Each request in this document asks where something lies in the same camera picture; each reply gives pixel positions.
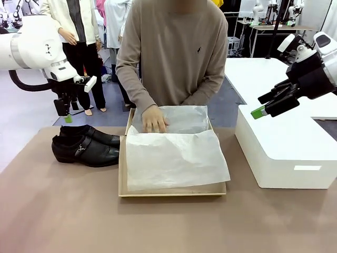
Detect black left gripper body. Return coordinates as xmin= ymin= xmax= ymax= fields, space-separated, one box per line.
xmin=48 ymin=77 xmax=80 ymax=104

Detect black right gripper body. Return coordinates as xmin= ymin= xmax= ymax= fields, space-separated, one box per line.
xmin=285 ymin=51 xmax=337 ymax=100

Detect black leather buckle shoe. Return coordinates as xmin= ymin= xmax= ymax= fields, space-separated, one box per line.
xmin=51 ymin=134 xmax=121 ymax=168
xmin=58 ymin=124 xmax=122 ymax=148

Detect brown cardboard shoe box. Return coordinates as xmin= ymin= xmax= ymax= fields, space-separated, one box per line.
xmin=118 ymin=106 xmax=227 ymax=198

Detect white tissue paper sheet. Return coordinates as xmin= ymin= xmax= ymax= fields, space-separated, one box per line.
xmin=132 ymin=104 xmax=211 ymax=134
xmin=125 ymin=124 xmax=232 ymax=192

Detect person's left forearm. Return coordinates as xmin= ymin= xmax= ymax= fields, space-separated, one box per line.
xmin=181 ymin=74 xmax=225 ymax=106

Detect person's right forearm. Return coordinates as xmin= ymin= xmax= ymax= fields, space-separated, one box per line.
xmin=115 ymin=62 xmax=159 ymax=114

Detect person's right hand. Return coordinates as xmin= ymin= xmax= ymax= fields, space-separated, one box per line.
xmin=141 ymin=105 xmax=170 ymax=133

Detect large white foam block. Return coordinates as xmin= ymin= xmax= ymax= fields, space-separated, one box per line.
xmin=234 ymin=103 xmax=337 ymax=190

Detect black pole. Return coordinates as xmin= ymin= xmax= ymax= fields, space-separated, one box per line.
xmin=264 ymin=0 xmax=289 ymax=60

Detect white curtain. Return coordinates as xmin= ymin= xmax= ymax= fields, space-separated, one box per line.
xmin=319 ymin=0 xmax=337 ymax=35

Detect background work table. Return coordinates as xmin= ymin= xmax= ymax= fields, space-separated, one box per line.
xmin=236 ymin=20 xmax=320 ymax=59

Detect person in white shirt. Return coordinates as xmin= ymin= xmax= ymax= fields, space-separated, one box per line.
xmin=103 ymin=0 xmax=137 ymax=109

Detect pink garment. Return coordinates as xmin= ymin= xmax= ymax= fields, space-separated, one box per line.
xmin=95 ymin=0 xmax=107 ymax=28

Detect background robot grippers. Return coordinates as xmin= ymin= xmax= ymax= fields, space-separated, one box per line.
xmin=0 ymin=0 xmax=26 ymax=30

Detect person in beige sweater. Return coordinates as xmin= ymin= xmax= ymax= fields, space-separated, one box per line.
xmin=115 ymin=0 xmax=230 ymax=114

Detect metal floor base plate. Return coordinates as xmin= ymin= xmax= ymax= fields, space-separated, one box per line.
xmin=70 ymin=103 xmax=95 ymax=115

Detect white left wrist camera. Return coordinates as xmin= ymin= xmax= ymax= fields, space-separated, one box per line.
xmin=83 ymin=75 xmax=98 ymax=93

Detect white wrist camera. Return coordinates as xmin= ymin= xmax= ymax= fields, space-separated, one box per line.
xmin=276 ymin=33 xmax=298 ymax=53
xmin=83 ymin=75 xmax=98 ymax=93

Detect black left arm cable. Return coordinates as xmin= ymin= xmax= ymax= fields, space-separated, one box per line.
xmin=8 ymin=69 xmax=57 ymax=92

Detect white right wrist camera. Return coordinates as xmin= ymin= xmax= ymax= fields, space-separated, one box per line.
xmin=276 ymin=33 xmax=298 ymax=53

